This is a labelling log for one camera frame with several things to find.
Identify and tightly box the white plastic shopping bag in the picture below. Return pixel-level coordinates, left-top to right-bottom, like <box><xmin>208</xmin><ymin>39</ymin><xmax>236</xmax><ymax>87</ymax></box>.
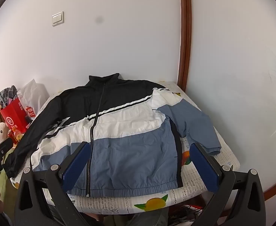
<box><xmin>17</xmin><ymin>79</ymin><xmax>50</xmax><ymax>119</ymax></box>

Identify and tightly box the plaid cloth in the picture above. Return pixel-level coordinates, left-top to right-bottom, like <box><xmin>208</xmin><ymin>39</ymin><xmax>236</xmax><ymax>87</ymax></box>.
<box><xmin>0</xmin><ymin>85</ymin><xmax>19</xmax><ymax>107</ymax></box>

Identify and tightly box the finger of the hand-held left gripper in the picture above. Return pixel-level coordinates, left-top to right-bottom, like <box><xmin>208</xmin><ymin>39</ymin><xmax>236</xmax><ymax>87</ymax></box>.
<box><xmin>0</xmin><ymin>134</ymin><xmax>13</xmax><ymax>161</ymax></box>

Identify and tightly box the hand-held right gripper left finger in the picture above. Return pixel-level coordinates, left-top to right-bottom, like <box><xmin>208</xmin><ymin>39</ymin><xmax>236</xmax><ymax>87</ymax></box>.
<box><xmin>14</xmin><ymin>141</ymin><xmax>92</xmax><ymax>226</ymax></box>

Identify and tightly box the fruit print lace tablecloth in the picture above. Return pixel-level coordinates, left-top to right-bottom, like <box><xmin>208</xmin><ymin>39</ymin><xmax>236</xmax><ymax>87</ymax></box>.
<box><xmin>10</xmin><ymin>81</ymin><xmax>240</xmax><ymax>213</ymax></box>

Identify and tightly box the white wall light switch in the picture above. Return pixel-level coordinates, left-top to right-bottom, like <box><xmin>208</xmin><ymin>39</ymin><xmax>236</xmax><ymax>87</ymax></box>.
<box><xmin>52</xmin><ymin>11</ymin><xmax>65</xmax><ymax>27</ymax></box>

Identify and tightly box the tangle of cables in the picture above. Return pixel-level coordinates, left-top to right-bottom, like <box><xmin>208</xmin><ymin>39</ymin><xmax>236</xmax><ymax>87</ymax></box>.
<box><xmin>170</xmin><ymin>204</ymin><xmax>205</xmax><ymax>226</ymax></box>

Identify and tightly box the green cloth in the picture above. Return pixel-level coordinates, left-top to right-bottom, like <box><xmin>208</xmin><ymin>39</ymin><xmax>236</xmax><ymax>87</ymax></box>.
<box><xmin>0</xmin><ymin>162</ymin><xmax>19</xmax><ymax>217</ymax></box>

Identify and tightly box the brown wooden door frame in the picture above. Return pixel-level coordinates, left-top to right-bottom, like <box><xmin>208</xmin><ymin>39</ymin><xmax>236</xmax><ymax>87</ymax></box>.
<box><xmin>177</xmin><ymin>0</ymin><xmax>193</xmax><ymax>92</ymax></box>

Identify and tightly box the orange drink bottle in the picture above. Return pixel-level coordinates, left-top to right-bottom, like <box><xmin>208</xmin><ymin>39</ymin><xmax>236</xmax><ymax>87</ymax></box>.
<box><xmin>7</xmin><ymin>127</ymin><xmax>23</xmax><ymax>145</ymax></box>

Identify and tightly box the black white blue jacket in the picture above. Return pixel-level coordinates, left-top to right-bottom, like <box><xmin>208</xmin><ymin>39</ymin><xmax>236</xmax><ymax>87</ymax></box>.
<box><xmin>3</xmin><ymin>73</ymin><xmax>222</xmax><ymax>198</ymax></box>

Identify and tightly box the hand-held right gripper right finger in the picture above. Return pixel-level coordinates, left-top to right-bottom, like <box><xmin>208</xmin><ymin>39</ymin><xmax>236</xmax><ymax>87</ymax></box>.
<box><xmin>189</xmin><ymin>142</ymin><xmax>270</xmax><ymax>226</ymax></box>

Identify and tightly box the brown wooden baseboard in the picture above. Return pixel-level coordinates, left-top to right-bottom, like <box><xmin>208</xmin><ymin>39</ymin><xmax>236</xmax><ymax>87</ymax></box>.
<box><xmin>262</xmin><ymin>169</ymin><xmax>276</xmax><ymax>202</ymax></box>

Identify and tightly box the red paper shopping bag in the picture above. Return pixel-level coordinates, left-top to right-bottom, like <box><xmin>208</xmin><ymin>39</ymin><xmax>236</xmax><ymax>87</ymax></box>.
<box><xmin>0</xmin><ymin>97</ymin><xmax>33</xmax><ymax>134</ymax></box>

